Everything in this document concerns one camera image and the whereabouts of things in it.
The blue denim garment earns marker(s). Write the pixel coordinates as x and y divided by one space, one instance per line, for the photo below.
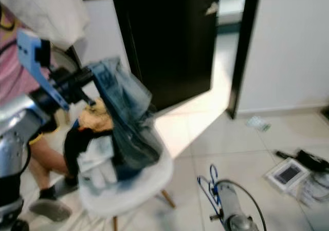
128 118

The robot silver left arm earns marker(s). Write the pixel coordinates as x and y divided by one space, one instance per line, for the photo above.
15 128

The tan cloth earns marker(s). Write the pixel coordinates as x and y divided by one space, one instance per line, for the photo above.
95 119

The person in pink shirt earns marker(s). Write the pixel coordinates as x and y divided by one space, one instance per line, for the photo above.
13 72

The black garment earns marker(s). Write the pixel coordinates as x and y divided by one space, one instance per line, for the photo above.
74 146

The white fabric bundle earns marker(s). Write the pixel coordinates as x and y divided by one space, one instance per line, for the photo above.
41 10

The white garment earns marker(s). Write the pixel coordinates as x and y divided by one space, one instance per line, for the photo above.
95 164

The black door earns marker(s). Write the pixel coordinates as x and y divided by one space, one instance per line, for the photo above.
164 36

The white chair wooden legs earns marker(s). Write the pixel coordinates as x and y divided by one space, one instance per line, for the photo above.
133 200

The green white paper packet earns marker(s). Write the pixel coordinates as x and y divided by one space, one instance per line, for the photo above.
258 123

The white handheld console box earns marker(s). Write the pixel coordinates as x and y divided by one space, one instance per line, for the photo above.
287 174

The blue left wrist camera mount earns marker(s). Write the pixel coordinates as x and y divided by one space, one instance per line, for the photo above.
31 56

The black door frame post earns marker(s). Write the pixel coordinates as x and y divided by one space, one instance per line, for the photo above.
244 51

